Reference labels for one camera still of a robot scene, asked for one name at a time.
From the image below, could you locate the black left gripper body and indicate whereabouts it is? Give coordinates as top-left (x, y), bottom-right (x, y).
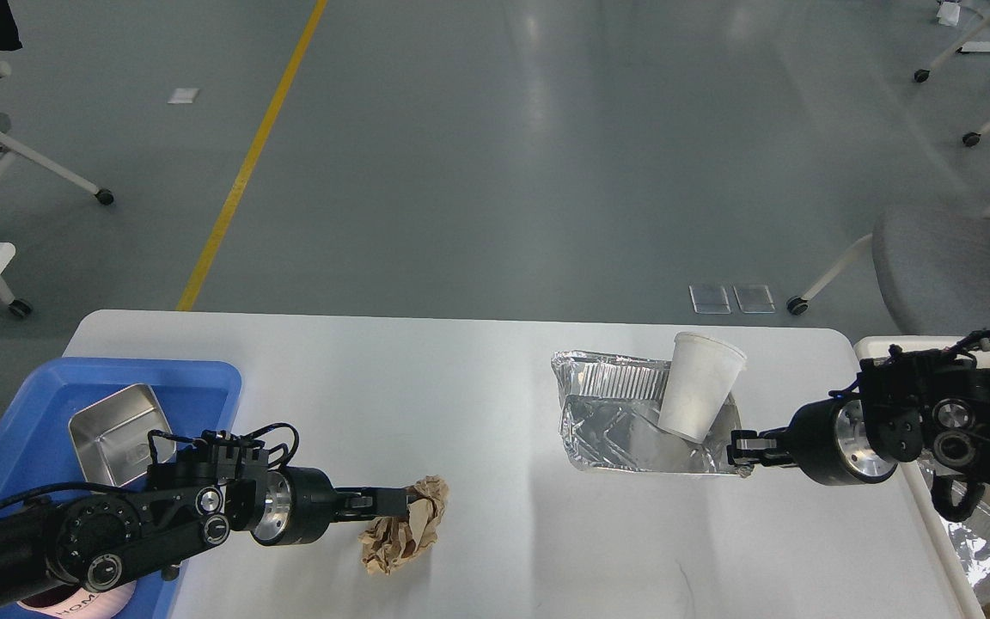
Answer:
top-left (251, 467), bottom-right (343, 546)

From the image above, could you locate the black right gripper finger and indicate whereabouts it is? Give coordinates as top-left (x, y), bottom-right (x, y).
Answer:
top-left (728, 450), bottom-right (798, 470)
top-left (728, 430), bottom-right (790, 451)

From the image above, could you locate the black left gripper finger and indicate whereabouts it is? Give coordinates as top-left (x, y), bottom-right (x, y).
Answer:
top-left (335, 487), bottom-right (415, 520)

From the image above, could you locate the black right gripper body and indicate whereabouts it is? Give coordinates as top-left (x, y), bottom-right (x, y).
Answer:
top-left (789, 399), bottom-right (897, 487)

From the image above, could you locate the brown paper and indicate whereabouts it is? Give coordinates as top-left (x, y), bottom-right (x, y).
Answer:
top-left (358, 475), bottom-right (450, 575)

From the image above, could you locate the white paper cup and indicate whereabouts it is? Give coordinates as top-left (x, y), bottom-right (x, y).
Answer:
top-left (657, 332), bottom-right (748, 444)

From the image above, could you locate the aluminium foil tray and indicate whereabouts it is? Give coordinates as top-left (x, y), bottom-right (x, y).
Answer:
top-left (551, 350), bottom-right (754, 478)

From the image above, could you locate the steel rectangular container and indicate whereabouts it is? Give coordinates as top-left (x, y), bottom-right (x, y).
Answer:
top-left (68, 383), bottom-right (175, 487)

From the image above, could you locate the pink mug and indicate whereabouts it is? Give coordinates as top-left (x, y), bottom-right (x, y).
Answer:
top-left (16, 581), bottom-right (137, 618)

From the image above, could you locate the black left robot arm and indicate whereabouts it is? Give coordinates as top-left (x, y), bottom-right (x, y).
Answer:
top-left (0, 424), bottom-right (418, 608)

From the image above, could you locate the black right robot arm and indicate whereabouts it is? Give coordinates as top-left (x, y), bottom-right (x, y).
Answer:
top-left (727, 328), bottom-right (990, 522)

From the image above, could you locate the blue plastic tray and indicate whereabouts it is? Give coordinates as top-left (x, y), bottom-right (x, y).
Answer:
top-left (0, 358), bottom-right (242, 619)

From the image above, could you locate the floor outlet plate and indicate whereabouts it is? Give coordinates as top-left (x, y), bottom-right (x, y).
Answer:
top-left (732, 285), bottom-right (775, 315)
top-left (688, 285), bottom-right (732, 315)

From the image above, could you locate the grey office chair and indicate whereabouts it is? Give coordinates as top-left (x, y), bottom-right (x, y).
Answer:
top-left (786, 206), bottom-right (990, 336)

